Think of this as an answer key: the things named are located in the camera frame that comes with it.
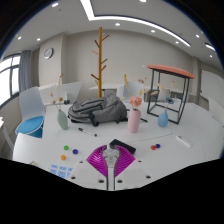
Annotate round wall clock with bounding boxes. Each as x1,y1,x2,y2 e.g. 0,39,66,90
43,47,54,60

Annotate long ceiling light strip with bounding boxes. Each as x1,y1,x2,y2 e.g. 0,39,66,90
79,0,192,48

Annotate grey curtain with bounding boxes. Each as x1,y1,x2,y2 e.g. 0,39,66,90
18,49,33,94

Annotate grey backpack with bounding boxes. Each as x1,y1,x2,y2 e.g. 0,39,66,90
67,94,129,127

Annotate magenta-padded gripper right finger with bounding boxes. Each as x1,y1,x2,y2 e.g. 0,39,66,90
114,144,155,191

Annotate pink vase with flowers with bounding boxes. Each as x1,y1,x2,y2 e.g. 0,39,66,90
123,73,149,134

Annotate black-framed orange-topped side table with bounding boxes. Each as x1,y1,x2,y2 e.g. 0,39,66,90
145,64,196,125

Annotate plain white chair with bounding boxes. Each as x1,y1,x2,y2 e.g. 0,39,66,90
122,80,141,99

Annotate blue vase with dried stems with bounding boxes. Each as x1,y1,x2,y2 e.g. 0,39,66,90
157,80,176,128

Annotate round ceiling spotlights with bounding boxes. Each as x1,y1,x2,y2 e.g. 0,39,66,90
16,0,214,53

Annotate wooden coat rack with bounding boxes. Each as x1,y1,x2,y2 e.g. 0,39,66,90
90,26,110,99

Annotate green vase with dried flowers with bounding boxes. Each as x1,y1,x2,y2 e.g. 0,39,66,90
49,73,69,131

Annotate window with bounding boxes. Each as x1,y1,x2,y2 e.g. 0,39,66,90
0,54,22,108

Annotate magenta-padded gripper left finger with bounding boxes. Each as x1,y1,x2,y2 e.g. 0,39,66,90
69,144,110,191

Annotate white chair with blue cushion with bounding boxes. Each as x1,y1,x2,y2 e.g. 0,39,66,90
14,86,47,139

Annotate transparent charger block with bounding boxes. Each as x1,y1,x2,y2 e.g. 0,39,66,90
101,147,120,178

